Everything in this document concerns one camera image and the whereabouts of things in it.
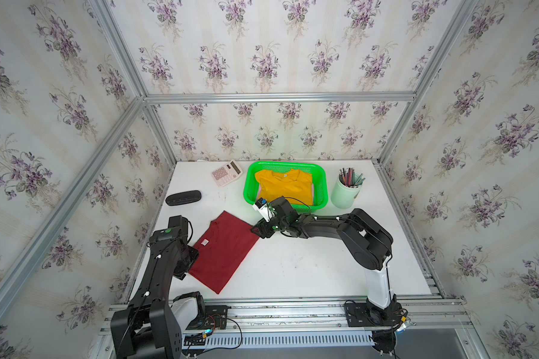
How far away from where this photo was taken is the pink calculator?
113 cm

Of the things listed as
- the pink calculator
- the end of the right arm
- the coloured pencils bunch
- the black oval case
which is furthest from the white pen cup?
the black oval case

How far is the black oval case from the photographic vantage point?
3.37ft

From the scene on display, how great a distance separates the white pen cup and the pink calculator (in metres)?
0.47

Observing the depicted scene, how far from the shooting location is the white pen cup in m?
0.94

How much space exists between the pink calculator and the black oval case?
126 mm
